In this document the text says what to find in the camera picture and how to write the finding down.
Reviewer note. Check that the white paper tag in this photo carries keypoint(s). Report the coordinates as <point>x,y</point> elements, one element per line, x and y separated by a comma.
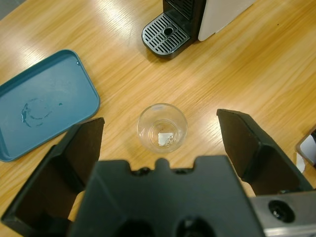
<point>300,163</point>

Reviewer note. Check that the metal grille drip tray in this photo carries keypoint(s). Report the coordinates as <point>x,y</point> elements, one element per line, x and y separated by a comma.
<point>158,39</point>

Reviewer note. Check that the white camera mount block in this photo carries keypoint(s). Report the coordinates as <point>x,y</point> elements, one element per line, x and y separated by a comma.
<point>309,145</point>

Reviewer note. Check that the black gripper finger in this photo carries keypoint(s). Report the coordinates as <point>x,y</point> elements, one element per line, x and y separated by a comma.
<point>49,177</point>
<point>247,148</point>

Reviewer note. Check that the clear drinking glass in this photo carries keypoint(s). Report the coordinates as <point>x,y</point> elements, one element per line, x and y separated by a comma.
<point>148,138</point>

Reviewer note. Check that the white capsule coffee machine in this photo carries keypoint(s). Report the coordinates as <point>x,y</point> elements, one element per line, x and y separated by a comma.
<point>222,14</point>

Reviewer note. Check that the teal plastic tray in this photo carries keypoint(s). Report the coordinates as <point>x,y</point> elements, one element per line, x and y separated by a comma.
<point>49,103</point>

